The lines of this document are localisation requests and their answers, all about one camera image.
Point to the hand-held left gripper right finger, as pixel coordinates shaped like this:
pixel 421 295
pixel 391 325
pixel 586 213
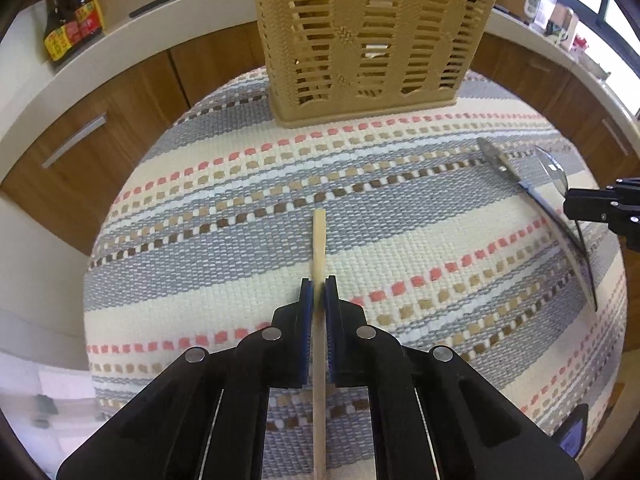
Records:
pixel 345 340

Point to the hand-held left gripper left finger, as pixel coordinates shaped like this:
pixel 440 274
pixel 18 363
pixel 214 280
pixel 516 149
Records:
pixel 295 340

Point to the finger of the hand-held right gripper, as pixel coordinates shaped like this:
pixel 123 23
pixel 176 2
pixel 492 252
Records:
pixel 590 205

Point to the shiny metal spoon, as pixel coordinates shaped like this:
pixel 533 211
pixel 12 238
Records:
pixel 554 172

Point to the slotted metal spoon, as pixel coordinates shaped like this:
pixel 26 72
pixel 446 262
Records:
pixel 500 162

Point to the wooden chopstick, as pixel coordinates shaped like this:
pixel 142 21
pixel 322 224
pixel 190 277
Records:
pixel 319 240

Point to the striped woven table mat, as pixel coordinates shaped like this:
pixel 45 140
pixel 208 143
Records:
pixel 400 240

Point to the patterned mug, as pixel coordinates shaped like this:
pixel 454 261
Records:
pixel 552 27

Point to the white electric kettle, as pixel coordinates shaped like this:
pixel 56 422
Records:
pixel 567 25

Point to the dark blue object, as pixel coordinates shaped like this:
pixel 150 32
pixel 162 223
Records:
pixel 572 435

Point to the wooden base cabinet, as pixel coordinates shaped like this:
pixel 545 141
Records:
pixel 130 110

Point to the white kitchen counter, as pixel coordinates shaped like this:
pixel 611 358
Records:
pixel 100 55

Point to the dark soy sauce bottle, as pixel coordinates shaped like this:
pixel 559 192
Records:
pixel 57 35

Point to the red label sauce bottle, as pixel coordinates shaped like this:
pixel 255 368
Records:
pixel 85 15

